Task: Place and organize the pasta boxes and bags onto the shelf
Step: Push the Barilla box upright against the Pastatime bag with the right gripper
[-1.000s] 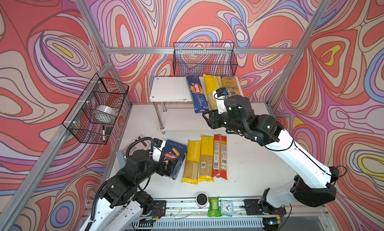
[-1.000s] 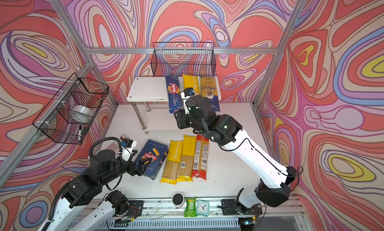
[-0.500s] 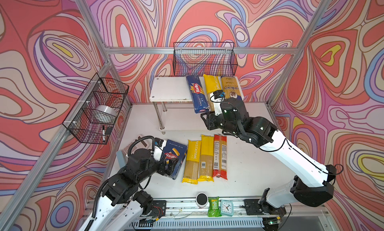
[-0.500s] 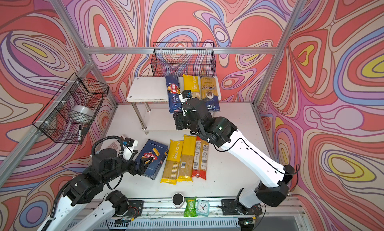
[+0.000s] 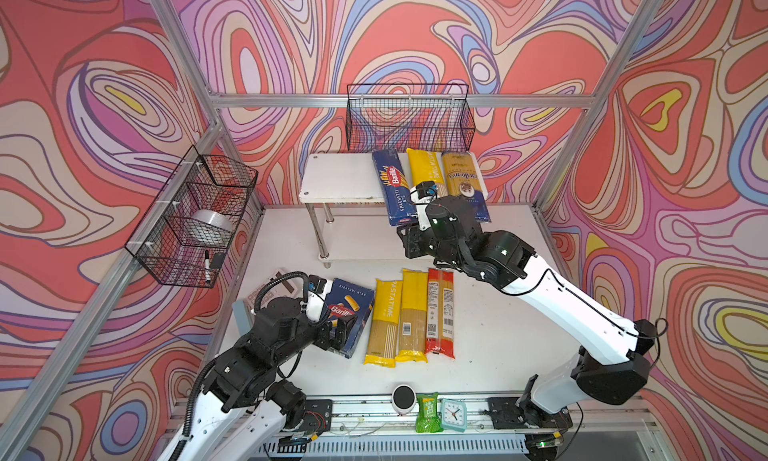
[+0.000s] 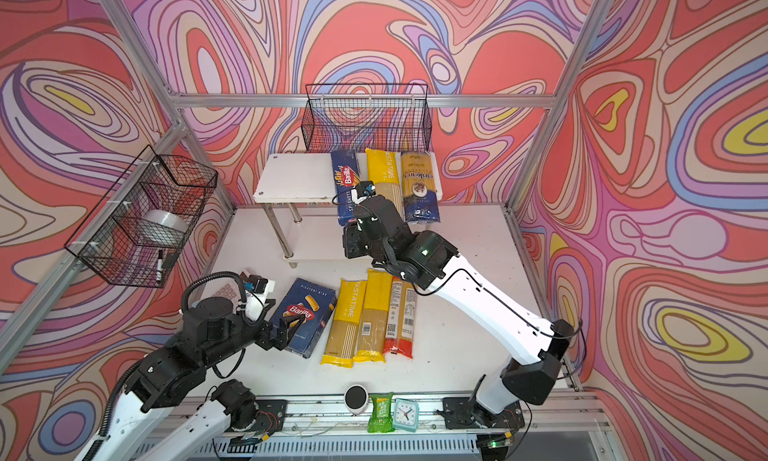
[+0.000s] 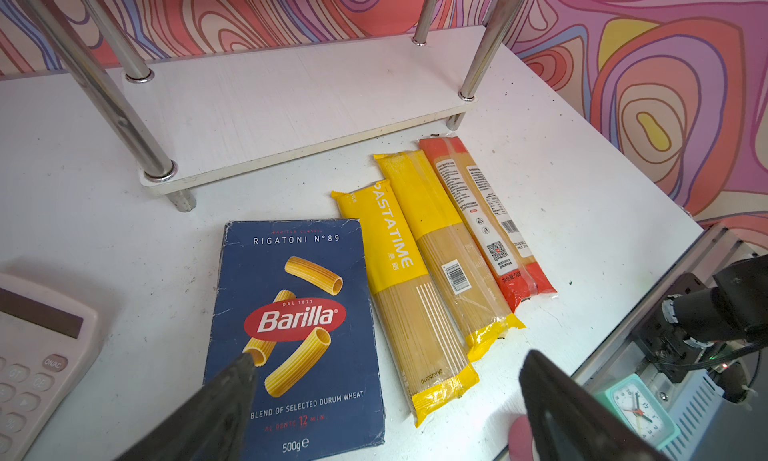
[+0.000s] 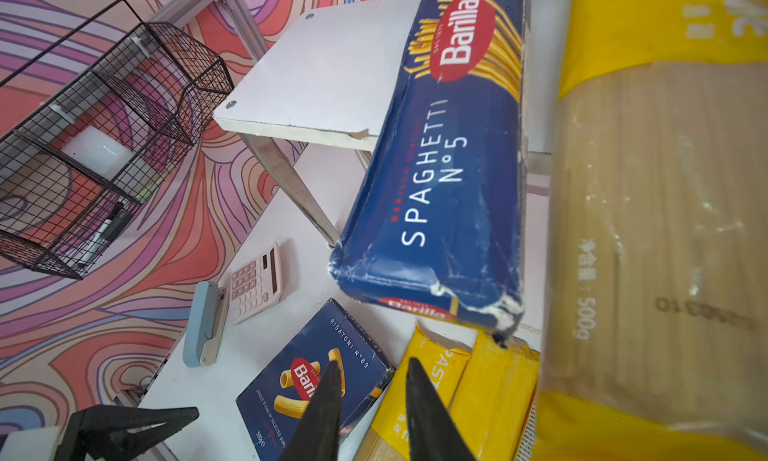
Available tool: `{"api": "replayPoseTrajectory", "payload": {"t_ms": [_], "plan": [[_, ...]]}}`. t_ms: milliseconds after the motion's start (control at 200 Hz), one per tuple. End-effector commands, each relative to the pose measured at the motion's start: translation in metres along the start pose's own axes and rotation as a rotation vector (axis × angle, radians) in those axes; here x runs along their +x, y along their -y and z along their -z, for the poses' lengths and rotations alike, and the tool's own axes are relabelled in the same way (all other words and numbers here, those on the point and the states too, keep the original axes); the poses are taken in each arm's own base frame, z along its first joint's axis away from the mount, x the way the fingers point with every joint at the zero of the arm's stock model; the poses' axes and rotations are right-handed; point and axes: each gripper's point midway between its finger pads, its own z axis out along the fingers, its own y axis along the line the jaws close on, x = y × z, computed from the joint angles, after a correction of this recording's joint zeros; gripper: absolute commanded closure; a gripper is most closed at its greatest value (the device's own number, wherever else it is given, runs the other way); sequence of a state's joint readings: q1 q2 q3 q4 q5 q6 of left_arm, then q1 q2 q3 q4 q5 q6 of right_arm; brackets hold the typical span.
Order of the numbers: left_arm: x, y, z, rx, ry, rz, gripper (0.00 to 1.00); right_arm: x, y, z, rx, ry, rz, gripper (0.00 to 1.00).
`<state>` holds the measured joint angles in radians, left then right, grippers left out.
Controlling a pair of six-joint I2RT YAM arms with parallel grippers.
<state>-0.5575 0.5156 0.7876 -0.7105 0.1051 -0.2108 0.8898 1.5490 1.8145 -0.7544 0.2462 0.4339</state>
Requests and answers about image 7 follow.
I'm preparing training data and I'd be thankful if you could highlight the blue Barilla rigatoni box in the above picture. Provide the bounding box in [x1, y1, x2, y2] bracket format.
[205, 219, 385, 460]

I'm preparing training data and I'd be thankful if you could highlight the yellow spaghetti bag with barcode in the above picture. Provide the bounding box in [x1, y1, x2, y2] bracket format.
[374, 150, 525, 362]

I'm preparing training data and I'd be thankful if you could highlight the red spaghetti bag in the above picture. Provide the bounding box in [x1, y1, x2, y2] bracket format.
[419, 137, 558, 310]

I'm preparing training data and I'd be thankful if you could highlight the white two-tier shelf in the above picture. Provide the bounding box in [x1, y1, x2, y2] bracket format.
[15, 0, 527, 212]

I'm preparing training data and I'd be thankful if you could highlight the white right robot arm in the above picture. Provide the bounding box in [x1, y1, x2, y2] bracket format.
[630, 255, 767, 384]

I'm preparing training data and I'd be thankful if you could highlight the yellow Pastatime spaghetti bag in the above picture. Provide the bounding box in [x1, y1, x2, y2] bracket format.
[331, 179, 479, 426]

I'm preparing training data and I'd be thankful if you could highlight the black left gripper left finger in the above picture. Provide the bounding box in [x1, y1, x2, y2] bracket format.
[118, 353, 258, 460]

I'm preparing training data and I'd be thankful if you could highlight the round black white speaker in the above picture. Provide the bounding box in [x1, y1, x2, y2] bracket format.
[507, 415, 539, 461]

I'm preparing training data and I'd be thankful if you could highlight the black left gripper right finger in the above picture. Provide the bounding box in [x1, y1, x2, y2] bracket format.
[519, 350, 666, 461]

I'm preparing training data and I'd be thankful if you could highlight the teal alarm clock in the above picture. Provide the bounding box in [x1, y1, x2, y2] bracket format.
[594, 374, 681, 450]

